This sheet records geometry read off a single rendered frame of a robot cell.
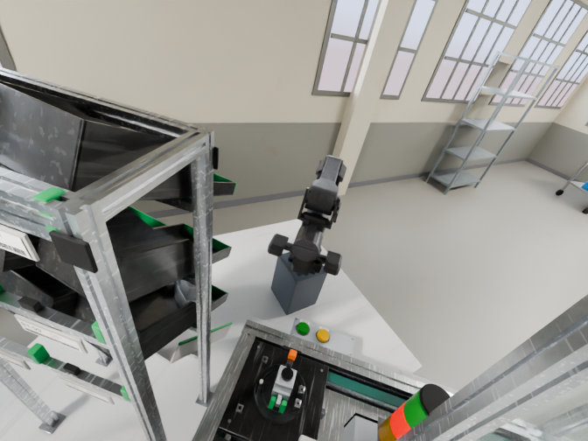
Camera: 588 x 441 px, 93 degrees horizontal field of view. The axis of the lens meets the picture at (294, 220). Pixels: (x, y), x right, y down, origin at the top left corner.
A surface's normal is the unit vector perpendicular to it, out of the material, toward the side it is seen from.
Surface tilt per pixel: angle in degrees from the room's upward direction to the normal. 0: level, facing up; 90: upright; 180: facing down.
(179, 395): 0
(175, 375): 0
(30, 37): 90
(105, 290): 90
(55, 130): 65
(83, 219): 90
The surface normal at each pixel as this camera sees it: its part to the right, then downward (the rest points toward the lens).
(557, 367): -0.25, 0.55
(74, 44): 0.49, 0.61
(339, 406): 0.19, -0.78
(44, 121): -0.30, 0.11
